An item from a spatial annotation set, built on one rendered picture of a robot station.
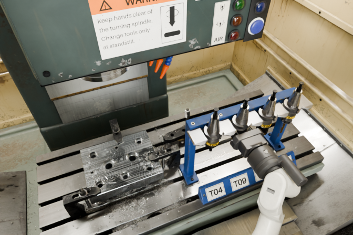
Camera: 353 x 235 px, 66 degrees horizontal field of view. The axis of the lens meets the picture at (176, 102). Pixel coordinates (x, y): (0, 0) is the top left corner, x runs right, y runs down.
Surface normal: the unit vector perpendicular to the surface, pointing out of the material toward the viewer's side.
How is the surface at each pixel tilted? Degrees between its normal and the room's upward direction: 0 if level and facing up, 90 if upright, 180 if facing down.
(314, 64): 90
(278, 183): 46
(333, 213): 24
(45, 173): 0
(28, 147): 0
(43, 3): 90
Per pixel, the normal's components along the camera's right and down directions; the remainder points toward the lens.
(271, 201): -0.67, -0.30
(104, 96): 0.35, 0.68
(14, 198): 0.38, -0.76
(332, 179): -0.38, -0.54
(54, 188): 0.00, -0.71
